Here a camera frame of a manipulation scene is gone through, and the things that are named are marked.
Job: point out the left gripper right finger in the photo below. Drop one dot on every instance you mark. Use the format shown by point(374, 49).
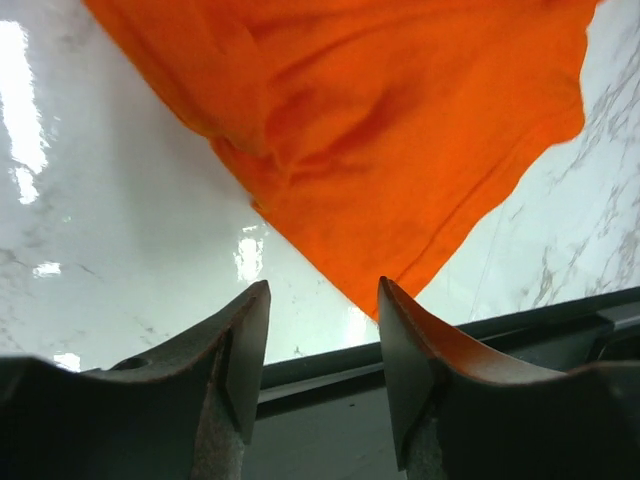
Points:
point(549, 393)

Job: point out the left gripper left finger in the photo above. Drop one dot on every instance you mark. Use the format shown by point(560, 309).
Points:
point(184, 409)

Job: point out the orange t shirt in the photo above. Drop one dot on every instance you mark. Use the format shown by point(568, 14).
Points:
point(372, 135)

